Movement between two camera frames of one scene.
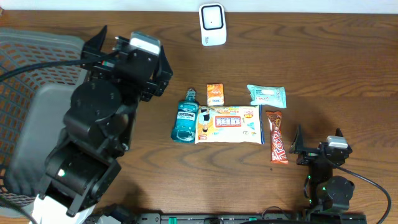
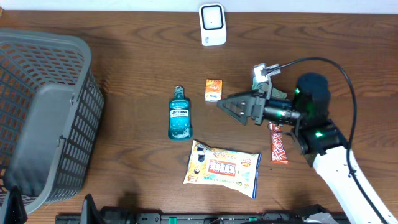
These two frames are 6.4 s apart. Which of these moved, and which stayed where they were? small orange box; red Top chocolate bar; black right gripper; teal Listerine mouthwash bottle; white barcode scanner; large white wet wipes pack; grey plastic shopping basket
Moved: small orange box; black right gripper; teal Listerine mouthwash bottle; large white wet wipes pack
Stayed: red Top chocolate bar; white barcode scanner; grey plastic shopping basket
